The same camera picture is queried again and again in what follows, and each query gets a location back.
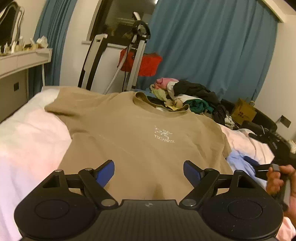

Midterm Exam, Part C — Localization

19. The red fabric basket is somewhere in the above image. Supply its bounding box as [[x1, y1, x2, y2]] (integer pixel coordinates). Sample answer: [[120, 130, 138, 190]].
[[121, 50, 163, 77]]

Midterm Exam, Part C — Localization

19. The brown paper bag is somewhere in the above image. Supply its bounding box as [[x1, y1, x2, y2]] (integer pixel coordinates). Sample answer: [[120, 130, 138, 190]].
[[231, 98, 257, 126]]

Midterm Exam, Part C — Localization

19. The blue curtain right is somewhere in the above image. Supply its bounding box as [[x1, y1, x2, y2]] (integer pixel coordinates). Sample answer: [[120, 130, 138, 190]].
[[137, 0, 278, 102]]

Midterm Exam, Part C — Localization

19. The wall socket plate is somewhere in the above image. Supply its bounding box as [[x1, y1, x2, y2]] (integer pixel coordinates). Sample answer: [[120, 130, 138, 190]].
[[280, 115, 292, 128]]

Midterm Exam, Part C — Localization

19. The blue curtain left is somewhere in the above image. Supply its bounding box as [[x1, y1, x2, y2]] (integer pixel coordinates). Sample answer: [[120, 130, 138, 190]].
[[33, 0, 77, 86]]

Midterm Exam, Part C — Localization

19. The white desk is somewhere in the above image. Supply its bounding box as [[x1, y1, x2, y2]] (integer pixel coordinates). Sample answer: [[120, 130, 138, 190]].
[[1, 48, 52, 121]]

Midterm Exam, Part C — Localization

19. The blue curtain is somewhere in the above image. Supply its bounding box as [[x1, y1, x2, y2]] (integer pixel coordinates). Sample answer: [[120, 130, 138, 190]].
[[137, 0, 278, 102], [33, 0, 77, 86]]

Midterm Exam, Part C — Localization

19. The right human hand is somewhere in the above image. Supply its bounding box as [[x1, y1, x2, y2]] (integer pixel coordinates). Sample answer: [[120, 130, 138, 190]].
[[266, 165, 295, 217]]

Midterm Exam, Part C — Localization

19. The tan t-shirt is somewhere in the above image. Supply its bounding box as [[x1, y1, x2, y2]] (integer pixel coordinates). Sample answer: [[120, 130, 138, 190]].
[[45, 87, 232, 201]]

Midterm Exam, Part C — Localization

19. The pile of clothes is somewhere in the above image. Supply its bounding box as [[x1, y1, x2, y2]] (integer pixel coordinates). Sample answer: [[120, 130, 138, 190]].
[[149, 78, 235, 128]]

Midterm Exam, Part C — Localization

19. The dark window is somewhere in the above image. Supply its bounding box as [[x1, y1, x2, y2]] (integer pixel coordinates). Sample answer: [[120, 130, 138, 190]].
[[87, 0, 157, 46]]

